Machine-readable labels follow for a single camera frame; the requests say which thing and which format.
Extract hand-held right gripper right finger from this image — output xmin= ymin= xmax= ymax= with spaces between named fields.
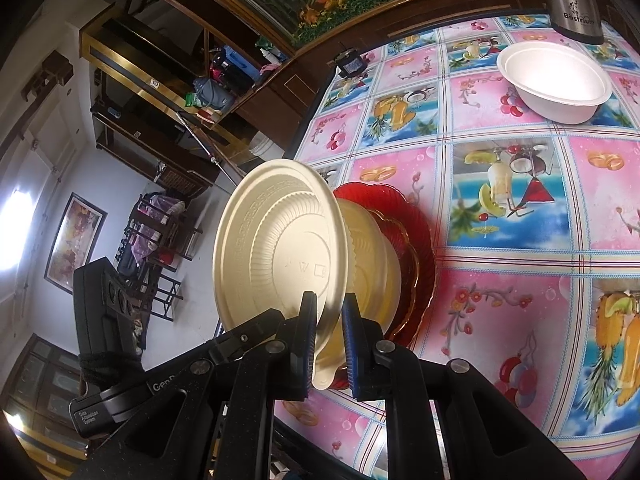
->
xmin=341 ymin=294 xmax=586 ymax=480

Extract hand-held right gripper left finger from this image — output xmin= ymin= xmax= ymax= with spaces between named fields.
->
xmin=75 ymin=290 xmax=321 ymax=480

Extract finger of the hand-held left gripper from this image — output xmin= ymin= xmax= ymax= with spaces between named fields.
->
xmin=207 ymin=309 xmax=286 ymax=361

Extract beige plastic bowl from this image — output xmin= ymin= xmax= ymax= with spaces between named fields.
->
xmin=335 ymin=199 xmax=402 ymax=361
xmin=213 ymin=159 xmax=349 ymax=391

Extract wooden chairs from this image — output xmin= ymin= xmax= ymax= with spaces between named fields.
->
xmin=117 ymin=192 xmax=203 ymax=322

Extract small red glass plate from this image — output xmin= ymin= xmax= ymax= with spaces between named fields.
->
xmin=370 ymin=210 xmax=422 ymax=348

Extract large red glass plate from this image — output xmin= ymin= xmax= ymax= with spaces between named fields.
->
xmin=332 ymin=182 xmax=437 ymax=388

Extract printed pink tablecloth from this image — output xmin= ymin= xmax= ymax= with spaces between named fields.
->
xmin=272 ymin=7 xmax=640 ymax=480

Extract white bucket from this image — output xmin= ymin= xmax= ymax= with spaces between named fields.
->
xmin=248 ymin=132 xmax=286 ymax=162

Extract wooden sideboard cabinet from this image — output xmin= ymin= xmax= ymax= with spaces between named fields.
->
xmin=80 ymin=0 xmax=351 ymax=186

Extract grey bag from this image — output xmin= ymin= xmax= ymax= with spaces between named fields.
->
xmin=192 ymin=77 xmax=236 ymax=113

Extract blue box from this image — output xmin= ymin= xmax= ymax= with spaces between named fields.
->
xmin=222 ymin=45 xmax=262 ymax=83

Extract small black device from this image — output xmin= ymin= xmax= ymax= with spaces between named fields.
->
xmin=336 ymin=47 xmax=368 ymax=78

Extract white foam bowl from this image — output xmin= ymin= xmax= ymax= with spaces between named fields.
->
xmin=496 ymin=41 xmax=613 ymax=125

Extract framed wall picture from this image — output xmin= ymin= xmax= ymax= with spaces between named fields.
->
xmin=44 ymin=192 xmax=108 ymax=295

